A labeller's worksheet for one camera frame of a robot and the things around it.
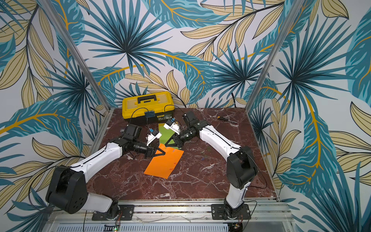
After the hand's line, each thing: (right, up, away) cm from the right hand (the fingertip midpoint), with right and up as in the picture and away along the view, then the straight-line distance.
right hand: (167, 144), depth 77 cm
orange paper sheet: (-3, -11, -1) cm, 12 cm away
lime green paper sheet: (0, +6, -5) cm, 8 cm away
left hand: (-3, -5, -1) cm, 6 cm away
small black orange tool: (+38, +15, +37) cm, 55 cm away
